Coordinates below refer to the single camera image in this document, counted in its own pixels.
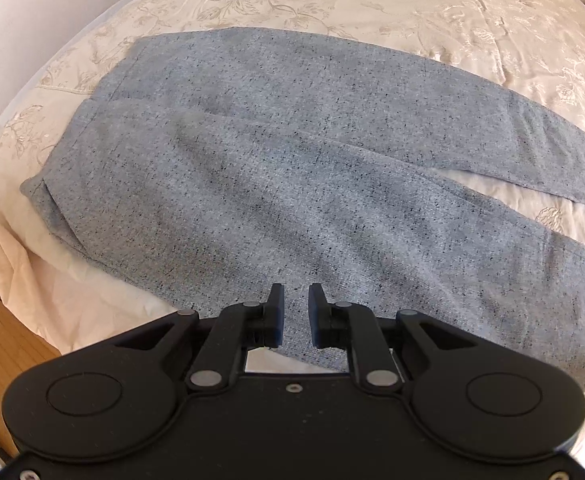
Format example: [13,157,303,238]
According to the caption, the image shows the grey speckled pants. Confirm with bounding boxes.
[21,28,585,388]

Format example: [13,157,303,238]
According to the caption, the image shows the cream floral bedspread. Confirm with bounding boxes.
[0,0,585,476]

